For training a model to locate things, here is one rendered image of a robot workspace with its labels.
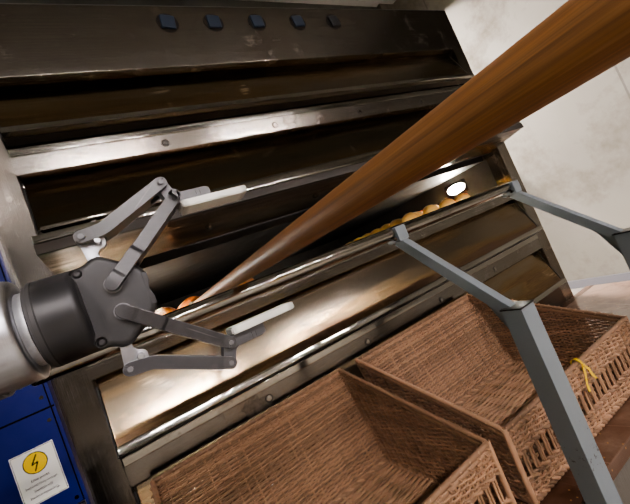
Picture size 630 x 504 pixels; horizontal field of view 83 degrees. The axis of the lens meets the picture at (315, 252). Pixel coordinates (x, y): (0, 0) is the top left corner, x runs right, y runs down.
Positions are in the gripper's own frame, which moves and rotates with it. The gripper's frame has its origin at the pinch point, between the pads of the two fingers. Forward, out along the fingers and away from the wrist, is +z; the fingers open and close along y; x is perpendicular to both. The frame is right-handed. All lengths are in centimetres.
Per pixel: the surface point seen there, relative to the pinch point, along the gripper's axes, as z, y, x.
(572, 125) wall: 364, -30, -127
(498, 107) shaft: 3.3, 0.9, 28.0
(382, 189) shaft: 3.5, 1.1, 18.6
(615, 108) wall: 365, -27, -95
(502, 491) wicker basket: 33, 56, -17
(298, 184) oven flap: 36, -20, -50
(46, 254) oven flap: -25, -20, -50
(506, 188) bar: 88, 3, -28
